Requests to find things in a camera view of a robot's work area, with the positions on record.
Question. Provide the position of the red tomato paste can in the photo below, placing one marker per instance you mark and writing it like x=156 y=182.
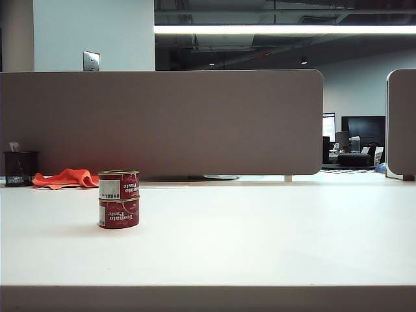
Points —
x=125 y=184
x=121 y=214

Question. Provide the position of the silver monitor base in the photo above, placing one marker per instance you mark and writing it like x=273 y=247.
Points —
x=221 y=177

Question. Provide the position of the wide brown desk divider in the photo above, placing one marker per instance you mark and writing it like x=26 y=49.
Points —
x=169 y=123

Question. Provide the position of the lit white monitor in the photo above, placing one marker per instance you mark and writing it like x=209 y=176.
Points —
x=329 y=125

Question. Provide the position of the small black pendant lamp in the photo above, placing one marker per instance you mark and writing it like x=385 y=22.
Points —
x=304 y=60

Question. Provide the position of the orange cloth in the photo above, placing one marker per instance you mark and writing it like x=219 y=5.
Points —
x=68 y=178

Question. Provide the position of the black round ottoman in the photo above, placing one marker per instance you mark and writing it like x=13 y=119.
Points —
x=353 y=159

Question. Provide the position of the long ceiling light strip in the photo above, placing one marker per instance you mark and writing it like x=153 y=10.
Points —
x=279 y=29

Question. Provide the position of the large black screen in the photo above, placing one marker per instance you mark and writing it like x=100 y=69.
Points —
x=365 y=128

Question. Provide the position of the blue bag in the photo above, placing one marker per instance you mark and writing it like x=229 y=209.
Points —
x=381 y=168

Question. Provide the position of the black mesh pen holder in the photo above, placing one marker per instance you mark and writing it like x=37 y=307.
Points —
x=20 y=167

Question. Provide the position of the white paper slip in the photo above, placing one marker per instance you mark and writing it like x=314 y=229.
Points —
x=13 y=147

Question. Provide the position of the brown divider with white edge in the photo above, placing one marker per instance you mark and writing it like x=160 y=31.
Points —
x=403 y=123

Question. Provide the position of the metal wall switch plate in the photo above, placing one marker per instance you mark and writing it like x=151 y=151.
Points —
x=91 y=60

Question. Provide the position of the dark brown divider bracket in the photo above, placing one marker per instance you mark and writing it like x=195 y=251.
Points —
x=409 y=177

